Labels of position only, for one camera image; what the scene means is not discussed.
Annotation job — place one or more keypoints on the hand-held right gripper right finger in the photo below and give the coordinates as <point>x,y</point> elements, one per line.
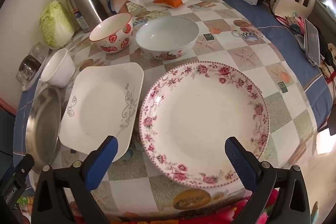
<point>240,161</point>

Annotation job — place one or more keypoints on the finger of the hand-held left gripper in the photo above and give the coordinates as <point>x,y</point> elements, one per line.
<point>25,165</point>

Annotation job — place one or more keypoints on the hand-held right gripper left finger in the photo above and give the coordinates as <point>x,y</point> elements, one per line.
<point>102,161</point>

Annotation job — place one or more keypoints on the stainless steel round plate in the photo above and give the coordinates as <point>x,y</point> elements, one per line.
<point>43,129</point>

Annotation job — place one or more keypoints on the white square plate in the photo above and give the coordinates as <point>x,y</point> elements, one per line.
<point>102,108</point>

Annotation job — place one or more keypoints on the pink floral round plate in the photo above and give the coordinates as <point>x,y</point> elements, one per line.
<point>204,121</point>

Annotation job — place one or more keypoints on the small plain white bowl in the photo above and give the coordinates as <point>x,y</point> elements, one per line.
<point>59,69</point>

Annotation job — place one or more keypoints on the strawberry print bowl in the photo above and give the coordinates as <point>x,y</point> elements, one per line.
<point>113,39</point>

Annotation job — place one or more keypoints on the large white bowl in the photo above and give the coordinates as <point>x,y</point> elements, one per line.
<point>168,35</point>

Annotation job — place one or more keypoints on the clear glass jars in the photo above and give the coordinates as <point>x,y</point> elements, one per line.
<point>32,83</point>

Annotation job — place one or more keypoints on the clear glass cup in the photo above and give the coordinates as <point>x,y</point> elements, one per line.
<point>40,52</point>
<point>27,69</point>

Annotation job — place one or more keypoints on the checkered printed tablecloth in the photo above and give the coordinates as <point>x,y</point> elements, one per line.
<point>236,37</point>

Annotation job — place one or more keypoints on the blue tablecloth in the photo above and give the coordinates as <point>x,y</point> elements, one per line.
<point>288,37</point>

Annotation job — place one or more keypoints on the napa cabbage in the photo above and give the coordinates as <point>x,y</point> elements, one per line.
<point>55,24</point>

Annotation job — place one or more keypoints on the colourful packet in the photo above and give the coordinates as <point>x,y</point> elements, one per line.
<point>294,23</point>

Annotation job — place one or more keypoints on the stainless steel thermos jug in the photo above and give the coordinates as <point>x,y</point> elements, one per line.
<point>84,3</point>

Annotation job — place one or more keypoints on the orange snack packet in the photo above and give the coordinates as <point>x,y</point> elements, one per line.
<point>172,0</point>

